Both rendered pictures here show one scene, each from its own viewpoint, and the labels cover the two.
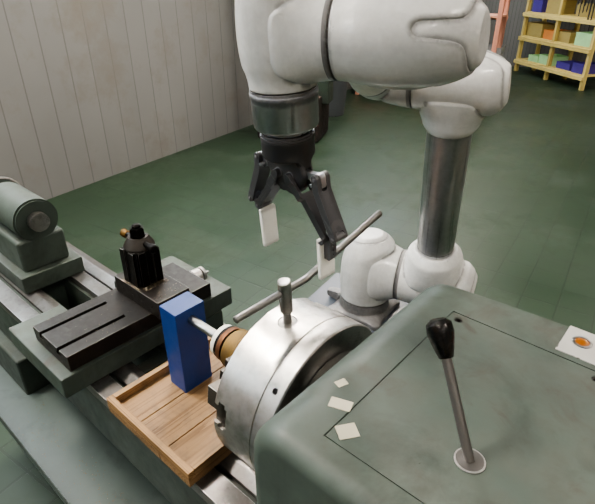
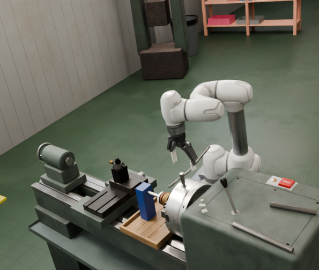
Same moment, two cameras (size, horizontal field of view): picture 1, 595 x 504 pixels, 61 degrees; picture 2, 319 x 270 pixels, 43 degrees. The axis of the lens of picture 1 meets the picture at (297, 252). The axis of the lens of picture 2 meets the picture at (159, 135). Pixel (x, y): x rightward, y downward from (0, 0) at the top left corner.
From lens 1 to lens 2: 1.32 m
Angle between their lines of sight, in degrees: 3
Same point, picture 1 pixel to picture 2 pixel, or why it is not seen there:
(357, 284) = (210, 170)
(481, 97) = (240, 99)
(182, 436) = (150, 234)
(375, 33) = (196, 113)
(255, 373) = (176, 203)
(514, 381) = (251, 193)
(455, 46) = (214, 115)
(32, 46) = (6, 52)
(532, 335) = (259, 180)
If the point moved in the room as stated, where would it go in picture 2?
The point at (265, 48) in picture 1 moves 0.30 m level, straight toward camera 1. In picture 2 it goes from (170, 117) to (178, 147)
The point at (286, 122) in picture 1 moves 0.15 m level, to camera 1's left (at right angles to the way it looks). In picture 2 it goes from (177, 132) to (146, 135)
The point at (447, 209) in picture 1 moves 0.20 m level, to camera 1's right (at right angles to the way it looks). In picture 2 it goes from (240, 136) to (272, 132)
